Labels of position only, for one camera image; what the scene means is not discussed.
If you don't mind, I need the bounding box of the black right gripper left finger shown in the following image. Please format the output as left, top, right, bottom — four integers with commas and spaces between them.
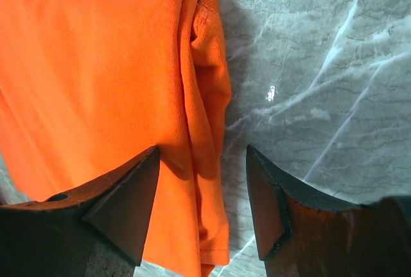
1, 146, 160, 276

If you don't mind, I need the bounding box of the orange t shirt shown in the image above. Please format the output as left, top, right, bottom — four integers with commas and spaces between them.
1, 0, 231, 276

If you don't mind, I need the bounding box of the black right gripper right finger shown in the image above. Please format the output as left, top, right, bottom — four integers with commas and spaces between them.
246, 146, 410, 276

